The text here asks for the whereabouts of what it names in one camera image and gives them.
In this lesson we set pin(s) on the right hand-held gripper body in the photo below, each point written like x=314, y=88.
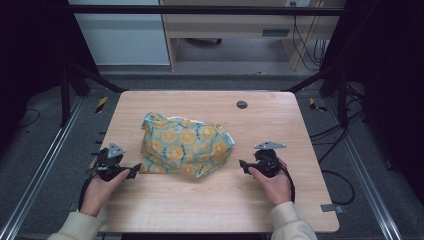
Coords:
x=268, y=160

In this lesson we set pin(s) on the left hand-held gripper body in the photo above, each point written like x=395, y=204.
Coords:
x=108, y=161

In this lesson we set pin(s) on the teal cloth with orange circles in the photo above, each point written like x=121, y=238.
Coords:
x=181, y=146

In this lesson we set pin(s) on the person's right hand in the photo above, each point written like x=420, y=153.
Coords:
x=271, y=186

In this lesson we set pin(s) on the person's left hand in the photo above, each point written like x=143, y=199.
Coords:
x=101, y=191

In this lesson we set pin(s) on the yellow black striped tape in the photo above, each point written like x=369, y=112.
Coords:
x=101, y=104
x=315, y=105

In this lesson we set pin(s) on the grey table grommet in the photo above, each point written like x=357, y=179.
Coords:
x=242, y=104

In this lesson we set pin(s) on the white cabinet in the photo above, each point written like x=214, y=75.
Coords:
x=123, y=36

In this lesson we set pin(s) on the aluminium rail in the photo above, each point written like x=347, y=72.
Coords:
x=36, y=173
x=366, y=180

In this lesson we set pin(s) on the grey metal bracket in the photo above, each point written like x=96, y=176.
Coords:
x=331, y=208

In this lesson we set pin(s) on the black metal frame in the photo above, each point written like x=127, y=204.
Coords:
x=206, y=10

